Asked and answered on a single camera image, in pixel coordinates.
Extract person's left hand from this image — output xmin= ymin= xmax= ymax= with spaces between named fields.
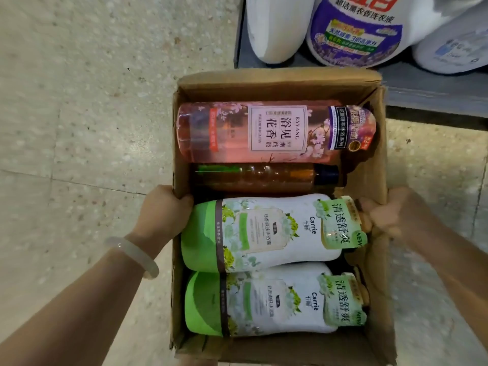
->
xmin=126 ymin=185 xmax=194 ymax=250

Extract person's right hand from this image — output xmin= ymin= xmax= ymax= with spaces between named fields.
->
xmin=358 ymin=187 xmax=445 ymax=244

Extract brown cardboard box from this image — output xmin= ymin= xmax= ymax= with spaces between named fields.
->
xmin=169 ymin=67 xmax=397 ymax=366

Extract person's right forearm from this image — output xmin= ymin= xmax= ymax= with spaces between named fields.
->
xmin=421 ymin=219 xmax=488 ymax=353

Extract person's left forearm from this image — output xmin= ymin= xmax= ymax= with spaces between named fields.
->
xmin=0 ymin=234 xmax=164 ymax=366

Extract pale jade bangle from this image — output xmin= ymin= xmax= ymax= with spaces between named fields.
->
xmin=105 ymin=236 xmax=160 ymax=280

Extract green and white floral bottle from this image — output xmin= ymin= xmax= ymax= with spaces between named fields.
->
xmin=181 ymin=193 xmax=368 ymax=273
xmin=185 ymin=262 xmax=369 ymax=338

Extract amber bottle with dark cap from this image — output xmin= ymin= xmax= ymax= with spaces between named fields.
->
xmin=193 ymin=162 xmax=341 ymax=193

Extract pink floral bottle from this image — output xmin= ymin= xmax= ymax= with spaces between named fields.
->
xmin=176 ymin=101 xmax=377 ymax=164

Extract grey metal shelf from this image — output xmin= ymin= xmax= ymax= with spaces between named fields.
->
xmin=233 ymin=0 xmax=488 ymax=119

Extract white jug with blue label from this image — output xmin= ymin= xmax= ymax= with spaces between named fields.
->
xmin=412 ymin=11 xmax=488 ymax=75

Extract white jug with purple label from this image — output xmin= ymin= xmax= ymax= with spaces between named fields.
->
xmin=306 ymin=0 xmax=450 ymax=68

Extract plain white jug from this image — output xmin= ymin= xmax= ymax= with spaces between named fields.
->
xmin=246 ymin=0 xmax=317 ymax=64

